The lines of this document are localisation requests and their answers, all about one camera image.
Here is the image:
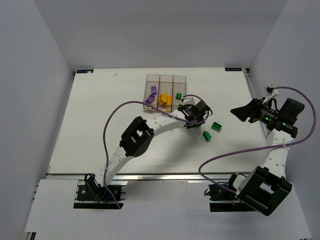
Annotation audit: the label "purple cable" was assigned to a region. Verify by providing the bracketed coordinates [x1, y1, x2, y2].
[103, 94, 211, 209]
[198, 85, 316, 195]

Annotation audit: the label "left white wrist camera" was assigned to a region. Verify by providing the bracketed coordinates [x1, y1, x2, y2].
[181, 96, 195, 105]

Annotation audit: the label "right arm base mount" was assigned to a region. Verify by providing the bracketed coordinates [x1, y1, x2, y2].
[204, 173, 255, 213]

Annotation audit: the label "green curved lego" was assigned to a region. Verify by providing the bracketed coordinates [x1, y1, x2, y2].
[202, 131, 212, 142]

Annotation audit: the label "orange curved lego brick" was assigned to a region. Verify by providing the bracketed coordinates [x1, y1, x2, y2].
[158, 92, 168, 105]

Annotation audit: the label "aluminium front rail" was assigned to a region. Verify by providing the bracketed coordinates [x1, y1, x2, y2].
[44, 172, 283, 183]

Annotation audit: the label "purple small lego brick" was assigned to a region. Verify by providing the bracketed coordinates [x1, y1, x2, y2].
[150, 85, 158, 96]

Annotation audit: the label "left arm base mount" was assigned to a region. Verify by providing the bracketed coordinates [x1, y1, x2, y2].
[73, 173, 125, 210]

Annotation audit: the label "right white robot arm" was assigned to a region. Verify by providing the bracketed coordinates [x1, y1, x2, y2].
[228, 98, 305, 216]

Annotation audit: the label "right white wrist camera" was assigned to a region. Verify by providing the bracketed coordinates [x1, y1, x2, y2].
[262, 84, 279, 105]

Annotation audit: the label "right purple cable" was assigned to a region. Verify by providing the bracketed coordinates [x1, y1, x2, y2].
[198, 85, 316, 195]

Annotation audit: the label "left blue corner label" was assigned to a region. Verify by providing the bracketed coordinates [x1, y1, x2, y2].
[76, 69, 94, 74]

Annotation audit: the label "blue corner label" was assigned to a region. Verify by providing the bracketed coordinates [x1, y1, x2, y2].
[76, 69, 94, 74]
[224, 67, 243, 72]

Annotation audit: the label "right blue corner label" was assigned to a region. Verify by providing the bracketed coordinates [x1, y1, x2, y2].
[224, 67, 243, 72]

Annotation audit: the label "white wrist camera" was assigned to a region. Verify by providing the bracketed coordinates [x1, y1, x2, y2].
[262, 84, 279, 105]
[181, 96, 195, 105]

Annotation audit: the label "purple long lego brick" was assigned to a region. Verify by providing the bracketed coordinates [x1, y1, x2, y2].
[144, 94, 156, 105]

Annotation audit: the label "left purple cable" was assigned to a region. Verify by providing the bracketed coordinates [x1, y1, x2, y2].
[103, 94, 211, 209]

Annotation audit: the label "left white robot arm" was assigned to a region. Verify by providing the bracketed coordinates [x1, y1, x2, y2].
[96, 100, 213, 188]

